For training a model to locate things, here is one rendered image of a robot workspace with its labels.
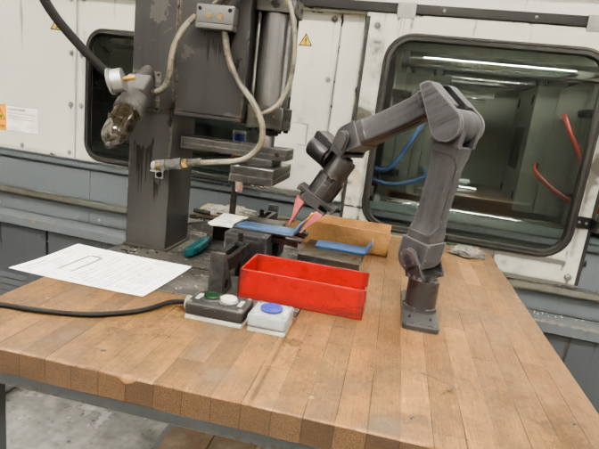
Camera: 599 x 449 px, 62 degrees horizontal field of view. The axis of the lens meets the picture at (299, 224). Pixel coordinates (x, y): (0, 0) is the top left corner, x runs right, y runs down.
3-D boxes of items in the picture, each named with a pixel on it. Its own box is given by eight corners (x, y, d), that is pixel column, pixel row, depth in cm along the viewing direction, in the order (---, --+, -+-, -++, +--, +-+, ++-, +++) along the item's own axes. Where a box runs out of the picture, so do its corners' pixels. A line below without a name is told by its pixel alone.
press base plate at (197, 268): (294, 331, 93) (296, 316, 92) (57, 284, 102) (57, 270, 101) (337, 248, 156) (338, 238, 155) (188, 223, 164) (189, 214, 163)
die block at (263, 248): (263, 273, 114) (266, 242, 112) (221, 266, 115) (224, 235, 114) (283, 252, 133) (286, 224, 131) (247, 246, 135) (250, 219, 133)
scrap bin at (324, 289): (361, 321, 94) (365, 291, 93) (236, 297, 98) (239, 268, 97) (365, 298, 106) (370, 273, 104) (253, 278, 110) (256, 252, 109)
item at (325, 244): (371, 256, 132) (373, 245, 132) (315, 247, 135) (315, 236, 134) (372, 248, 139) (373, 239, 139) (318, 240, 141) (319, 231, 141)
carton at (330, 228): (386, 260, 140) (390, 233, 139) (300, 245, 145) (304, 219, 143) (387, 248, 153) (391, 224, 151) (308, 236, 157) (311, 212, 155)
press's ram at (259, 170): (274, 200, 109) (290, 60, 102) (165, 183, 113) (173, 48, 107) (291, 190, 126) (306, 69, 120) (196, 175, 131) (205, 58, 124)
